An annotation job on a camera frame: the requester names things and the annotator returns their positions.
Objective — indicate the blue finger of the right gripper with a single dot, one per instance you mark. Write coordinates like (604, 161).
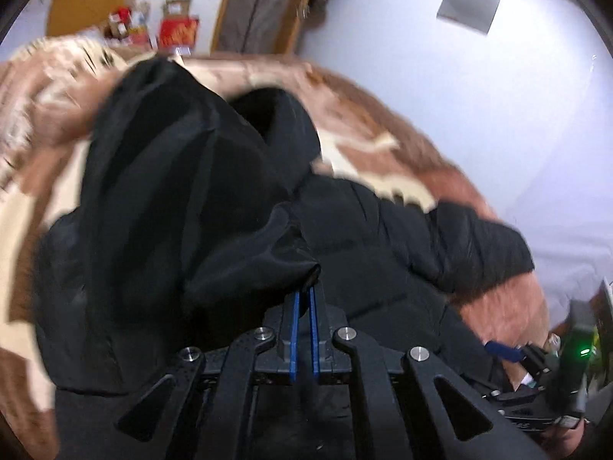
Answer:
(504, 352)

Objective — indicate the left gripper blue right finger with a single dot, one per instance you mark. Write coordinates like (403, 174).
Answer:
(314, 333)

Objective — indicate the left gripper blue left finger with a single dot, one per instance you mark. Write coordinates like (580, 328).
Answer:
(294, 337)

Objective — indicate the black puffer jacket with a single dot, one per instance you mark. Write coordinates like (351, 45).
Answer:
(198, 214)

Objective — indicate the person's right hand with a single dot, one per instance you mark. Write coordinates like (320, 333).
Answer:
(561, 442)

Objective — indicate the wooden door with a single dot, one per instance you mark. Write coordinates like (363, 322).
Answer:
(257, 27)

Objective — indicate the red gift box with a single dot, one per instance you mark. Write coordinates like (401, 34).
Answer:
(178, 32)

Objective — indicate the brown and cream plush blanket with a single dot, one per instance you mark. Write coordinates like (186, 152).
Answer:
(238, 402)

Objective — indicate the cardboard box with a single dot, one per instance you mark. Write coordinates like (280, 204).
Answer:
(176, 8)

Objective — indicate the santa hat plush toy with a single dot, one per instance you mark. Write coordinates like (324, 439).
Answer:
(122, 23)

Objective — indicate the grey wall panel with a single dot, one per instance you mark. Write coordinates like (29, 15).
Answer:
(474, 14)

